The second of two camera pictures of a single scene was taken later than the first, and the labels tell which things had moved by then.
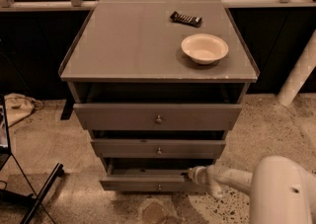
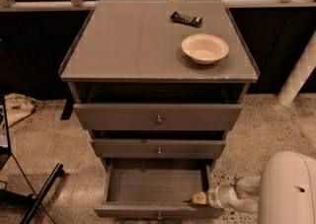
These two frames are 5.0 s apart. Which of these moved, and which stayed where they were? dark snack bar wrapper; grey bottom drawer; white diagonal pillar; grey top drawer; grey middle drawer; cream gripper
Moved: grey bottom drawer; cream gripper
Stayed: grey top drawer; dark snack bar wrapper; white diagonal pillar; grey middle drawer
